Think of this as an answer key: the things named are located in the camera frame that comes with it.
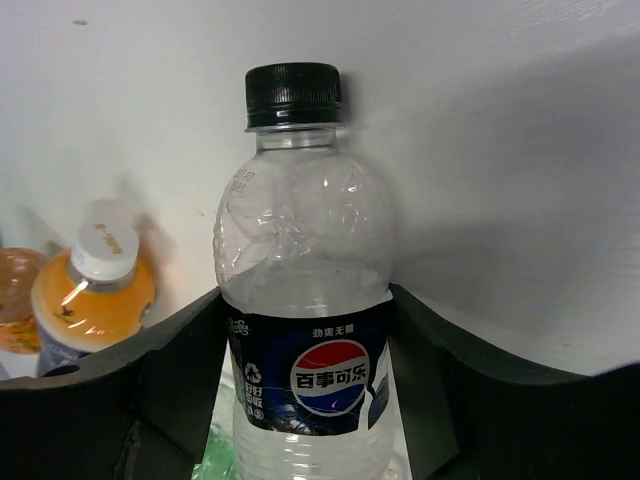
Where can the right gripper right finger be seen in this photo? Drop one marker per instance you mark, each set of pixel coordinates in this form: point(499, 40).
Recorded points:
point(471, 410)

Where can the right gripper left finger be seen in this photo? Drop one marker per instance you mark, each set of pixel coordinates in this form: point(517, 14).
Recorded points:
point(140, 409)

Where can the short orange bottle yellow cap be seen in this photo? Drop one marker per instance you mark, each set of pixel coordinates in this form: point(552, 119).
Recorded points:
point(19, 269)

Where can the clear Pepsi bottle black cap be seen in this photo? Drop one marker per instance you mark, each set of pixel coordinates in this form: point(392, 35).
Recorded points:
point(303, 249)

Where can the blue label yellow bottle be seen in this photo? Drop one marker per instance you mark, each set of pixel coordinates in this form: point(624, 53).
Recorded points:
point(92, 295)

